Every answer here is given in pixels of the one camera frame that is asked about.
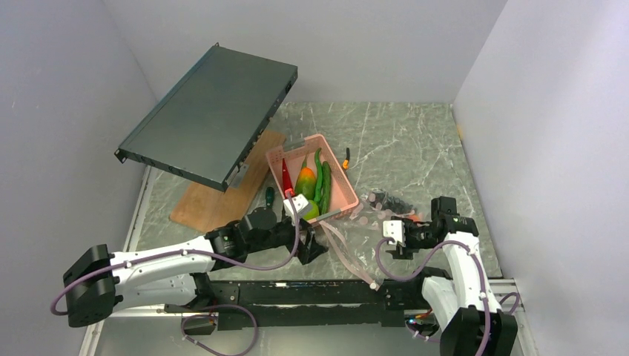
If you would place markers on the green handled screwdriver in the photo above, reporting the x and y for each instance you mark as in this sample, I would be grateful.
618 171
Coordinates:
269 197

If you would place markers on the orange fake fruit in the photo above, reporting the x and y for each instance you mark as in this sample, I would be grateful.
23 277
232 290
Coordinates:
306 183

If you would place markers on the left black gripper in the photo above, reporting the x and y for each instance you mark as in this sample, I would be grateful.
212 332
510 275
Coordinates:
309 250

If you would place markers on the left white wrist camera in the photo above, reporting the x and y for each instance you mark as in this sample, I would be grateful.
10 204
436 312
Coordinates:
297 207

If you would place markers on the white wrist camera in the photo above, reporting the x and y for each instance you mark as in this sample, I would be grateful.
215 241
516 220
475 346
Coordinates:
394 232
297 207

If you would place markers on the dark green fake cucumber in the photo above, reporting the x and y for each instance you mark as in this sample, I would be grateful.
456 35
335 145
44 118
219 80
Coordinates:
326 189

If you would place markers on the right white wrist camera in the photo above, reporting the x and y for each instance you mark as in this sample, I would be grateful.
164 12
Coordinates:
394 232

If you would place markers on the pink perforated plastic basket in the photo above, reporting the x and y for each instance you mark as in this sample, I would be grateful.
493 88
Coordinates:
343 197

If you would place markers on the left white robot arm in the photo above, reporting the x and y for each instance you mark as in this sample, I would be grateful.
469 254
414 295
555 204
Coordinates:
101 282

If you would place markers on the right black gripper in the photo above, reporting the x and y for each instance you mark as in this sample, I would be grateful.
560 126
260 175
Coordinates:
406 252

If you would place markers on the clear zip top bag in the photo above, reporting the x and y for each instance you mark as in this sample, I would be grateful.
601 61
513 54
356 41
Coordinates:
353 237

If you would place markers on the red fake chili pepper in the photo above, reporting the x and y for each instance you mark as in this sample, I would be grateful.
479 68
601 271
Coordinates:
287 181

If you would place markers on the black orange small tool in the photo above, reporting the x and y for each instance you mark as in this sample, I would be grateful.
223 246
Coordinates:
345 164

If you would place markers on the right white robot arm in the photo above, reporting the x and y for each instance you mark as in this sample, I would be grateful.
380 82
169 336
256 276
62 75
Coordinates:
453 281

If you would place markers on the green fake apple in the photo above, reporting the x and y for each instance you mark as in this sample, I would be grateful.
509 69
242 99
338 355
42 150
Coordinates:
313 212

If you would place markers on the dark green rack server chassis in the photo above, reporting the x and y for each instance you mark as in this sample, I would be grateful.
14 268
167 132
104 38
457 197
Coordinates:
206 125

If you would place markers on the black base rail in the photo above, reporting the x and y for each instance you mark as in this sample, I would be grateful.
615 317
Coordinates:
308 303

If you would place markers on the brown wooden board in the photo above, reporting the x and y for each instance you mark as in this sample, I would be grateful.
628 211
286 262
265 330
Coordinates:
204 209

